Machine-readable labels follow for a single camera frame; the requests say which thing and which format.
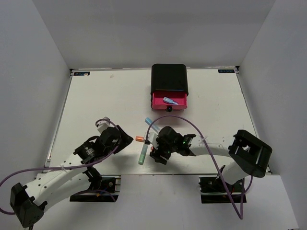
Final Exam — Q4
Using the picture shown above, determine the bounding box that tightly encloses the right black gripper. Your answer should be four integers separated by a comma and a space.
150, 136, 177, 165

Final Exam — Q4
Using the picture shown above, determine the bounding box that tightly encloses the blue transparent correction tape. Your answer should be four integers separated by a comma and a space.
163, 97, 179, 105

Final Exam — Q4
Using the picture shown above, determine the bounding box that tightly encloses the pink drawer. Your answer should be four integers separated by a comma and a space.
151, 90, 188, 112

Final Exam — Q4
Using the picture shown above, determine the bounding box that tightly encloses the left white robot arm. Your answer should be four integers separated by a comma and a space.
10, 124, 133, 228

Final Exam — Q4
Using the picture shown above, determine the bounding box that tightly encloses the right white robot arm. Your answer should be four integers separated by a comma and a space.
146, 126, 272, 191

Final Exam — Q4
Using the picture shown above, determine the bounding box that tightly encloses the green highlighter pen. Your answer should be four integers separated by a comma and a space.
138, 143, 149, 165

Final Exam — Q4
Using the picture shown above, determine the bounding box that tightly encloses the orange cap highlighter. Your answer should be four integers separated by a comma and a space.
135, 136, 150, 145

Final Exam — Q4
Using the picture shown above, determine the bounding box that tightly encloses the light blue glue stick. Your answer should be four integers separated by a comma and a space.
145, 117, 160, 133

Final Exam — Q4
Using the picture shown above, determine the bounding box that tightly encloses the left blue table label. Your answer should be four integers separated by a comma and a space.
73, 71, 90, 76

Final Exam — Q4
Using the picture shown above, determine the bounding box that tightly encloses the blue table label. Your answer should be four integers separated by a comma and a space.
73, 71, 90, 76
218, 69, 235, 73

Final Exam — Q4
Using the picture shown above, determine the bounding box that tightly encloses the black drawer cabinet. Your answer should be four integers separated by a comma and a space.
150, 63, 189, 95

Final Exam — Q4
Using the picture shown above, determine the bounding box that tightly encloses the right blue table label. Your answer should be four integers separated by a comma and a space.
218, 69, 235, 73

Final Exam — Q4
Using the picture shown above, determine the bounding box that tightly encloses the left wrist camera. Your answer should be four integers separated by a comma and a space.
95, 117, 111, 134

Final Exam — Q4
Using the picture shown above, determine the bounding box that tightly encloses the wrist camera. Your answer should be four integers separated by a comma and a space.
95, 117, 111, 134
144, 132, 159, 149

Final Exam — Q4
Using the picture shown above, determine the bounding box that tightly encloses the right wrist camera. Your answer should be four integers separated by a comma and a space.
144, 132, 159, 149

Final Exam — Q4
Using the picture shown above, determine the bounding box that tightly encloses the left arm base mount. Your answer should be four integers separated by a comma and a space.
70, 167, 121, 203

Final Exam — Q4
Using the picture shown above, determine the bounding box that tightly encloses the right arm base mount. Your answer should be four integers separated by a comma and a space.
199, 175, 245, 204

